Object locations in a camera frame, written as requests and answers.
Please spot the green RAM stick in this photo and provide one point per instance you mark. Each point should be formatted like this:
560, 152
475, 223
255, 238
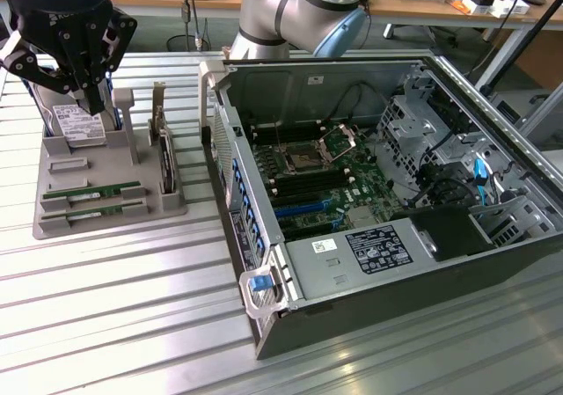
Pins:
110, 189
103, 211

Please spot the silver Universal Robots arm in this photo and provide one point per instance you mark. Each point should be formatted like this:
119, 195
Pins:
264, 16

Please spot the hard disk in blue caddy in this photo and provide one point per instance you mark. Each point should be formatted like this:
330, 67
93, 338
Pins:
83, 126

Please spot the grey plastic parts rack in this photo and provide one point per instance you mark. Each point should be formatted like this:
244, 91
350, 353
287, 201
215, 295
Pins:
132, 173

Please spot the black graphics card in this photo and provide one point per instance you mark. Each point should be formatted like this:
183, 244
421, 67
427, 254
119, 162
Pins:
167, 166

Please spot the thin metal locking lever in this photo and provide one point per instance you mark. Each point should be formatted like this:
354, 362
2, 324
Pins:
279, 135

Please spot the black RAM slot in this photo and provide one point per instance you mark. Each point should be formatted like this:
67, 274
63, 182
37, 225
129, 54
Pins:
312, 185
308, 175
286, 127

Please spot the CPU socket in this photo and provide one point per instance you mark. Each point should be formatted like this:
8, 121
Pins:
301, 159

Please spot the metal socket cover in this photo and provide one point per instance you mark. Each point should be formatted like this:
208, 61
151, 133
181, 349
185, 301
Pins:
338, 142

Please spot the blue expansion slot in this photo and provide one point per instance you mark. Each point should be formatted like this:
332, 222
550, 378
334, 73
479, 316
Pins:
303, 208

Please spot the black expansion slot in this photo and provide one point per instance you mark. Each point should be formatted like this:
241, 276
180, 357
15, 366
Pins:
308, 230

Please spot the blue release latch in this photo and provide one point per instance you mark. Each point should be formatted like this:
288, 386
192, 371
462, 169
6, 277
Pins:
258, 283

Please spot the green motherboard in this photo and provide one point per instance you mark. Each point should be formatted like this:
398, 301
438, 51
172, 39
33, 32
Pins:
374, 184

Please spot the cluttered wooden desk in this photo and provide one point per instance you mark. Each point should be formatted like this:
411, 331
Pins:
418, 10

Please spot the silver chipset heatsink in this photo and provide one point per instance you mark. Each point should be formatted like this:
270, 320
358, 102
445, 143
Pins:
360, 217

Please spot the perforated metal drive cage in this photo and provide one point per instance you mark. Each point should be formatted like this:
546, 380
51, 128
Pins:
402, 162

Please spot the grey power supply unit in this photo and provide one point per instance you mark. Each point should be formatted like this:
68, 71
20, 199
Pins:
321, 272

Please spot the black plastic air shroud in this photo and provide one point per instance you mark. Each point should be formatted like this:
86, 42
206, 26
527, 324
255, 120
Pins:
448, 232

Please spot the white flat box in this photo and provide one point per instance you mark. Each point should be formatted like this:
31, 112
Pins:
506, 5

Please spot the open grey PC case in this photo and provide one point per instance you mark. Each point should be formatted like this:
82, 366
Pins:
396, 307

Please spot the black tripod pole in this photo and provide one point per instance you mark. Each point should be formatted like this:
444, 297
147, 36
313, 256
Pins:
528, 38

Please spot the large brown cardboard box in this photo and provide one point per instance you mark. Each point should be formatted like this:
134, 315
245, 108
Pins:
545, 60

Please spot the grey disk bay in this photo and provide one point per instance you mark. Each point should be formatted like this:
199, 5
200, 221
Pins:
510, 228

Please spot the grey aluminium frame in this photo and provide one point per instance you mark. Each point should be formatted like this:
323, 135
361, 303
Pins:
545, 118

